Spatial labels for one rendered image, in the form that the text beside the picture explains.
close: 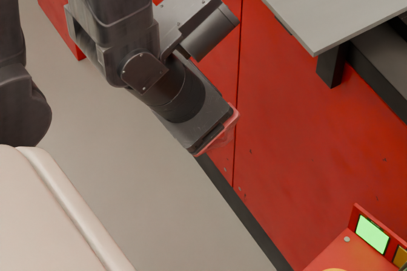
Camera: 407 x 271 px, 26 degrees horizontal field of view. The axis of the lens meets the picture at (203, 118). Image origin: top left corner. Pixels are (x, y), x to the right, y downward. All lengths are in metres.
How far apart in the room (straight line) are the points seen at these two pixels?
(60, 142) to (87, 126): 0.08
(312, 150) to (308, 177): 0.09
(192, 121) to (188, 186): 1.22
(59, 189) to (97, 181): 1.56
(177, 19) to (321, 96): 0.63
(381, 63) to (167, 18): 0.49
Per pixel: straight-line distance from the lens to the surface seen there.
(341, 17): 1.13
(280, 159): 1.69
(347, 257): 1.19
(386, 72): 1.24
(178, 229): 2.08
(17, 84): 0.70
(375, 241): 1.17
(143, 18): 0.76
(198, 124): 0.92
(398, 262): 1.17
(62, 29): 2.41
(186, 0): 0.83
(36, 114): 0.73
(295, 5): 1.14
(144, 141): 2.22
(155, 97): 0.86
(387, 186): 1.38
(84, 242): 0.57
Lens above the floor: 1.82
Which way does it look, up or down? 54 degrees down
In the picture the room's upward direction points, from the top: straight up
